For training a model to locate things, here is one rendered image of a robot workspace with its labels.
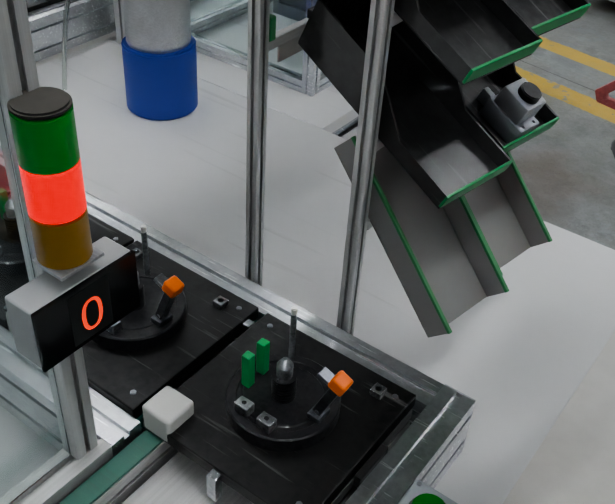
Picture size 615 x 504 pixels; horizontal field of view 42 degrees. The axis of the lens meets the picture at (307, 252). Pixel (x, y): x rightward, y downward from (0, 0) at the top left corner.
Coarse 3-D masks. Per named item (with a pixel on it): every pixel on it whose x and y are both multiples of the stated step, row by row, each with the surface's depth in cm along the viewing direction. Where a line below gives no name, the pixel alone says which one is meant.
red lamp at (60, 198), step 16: (80, 160) 68; (32, 176) 66; (48, 176) 66; (64, 176) 66; (80, 176) 68; (32, 192) 67; (48, 192) 67; (64, 192) 67; (80, 192) 69; (32, 208) 68; (48, 208) 68; (64, 208) 68; (80, 208) 70
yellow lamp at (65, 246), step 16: (32, 224) 70; (48, 224) 69; (64, 224) 69; (80, 224) 70; (48, 240) 70; (64, 240) 70; (80, 240) 71; (48, 256) 71; (64, 256) 71; (80, 256) 72
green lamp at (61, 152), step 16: (16, 128) 64; (32, 128) 63; (48, 128) 63; (64, 128) 64; (16, 144) 65; (32, 144) 64; (48, 144) 64; (64, 144) 65; (32, 160) 65; (48, 160) 65; (64, 160) 66
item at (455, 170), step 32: (320, 0) 97; (352, 0) 102; (320, 32) 98; (352, 32) 107; (320, 64) 101; (352, 64) 97; (416, 64) 106; (352, 96) 99; (384, 96) 95; (416, 96) 104; (448, 96) 104; (384, 128) 97; (416, 128) 101; (448, 128) 103; (480, 128) 103; (416, 160) 95; (448, 160) 100; (480, 160) 102; (448, 192) 97
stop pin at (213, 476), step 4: (212, 472) 91; (216, 472) 91; (208, 476) 91; (212, 476) 91; (216, 476) 91; (220, 476) 91; (208, 480) 91; (212, 480) 91; (216, 480) 90; (220, 480) 91; (208, 484) 92; (212, 484) 91; (216, 484) 91; (220, 484) 92; (208, 488) 92; (212, 488) 92; (216, 488) 91; (220, 488) 92; (208, 492) 93; (212, 492) 92; (216, 492) 92; (220, 492) 93; (208, 496) 93; (212, 496) 92; (216, 496) 92; (220, 496) 93; (216, 500) 93
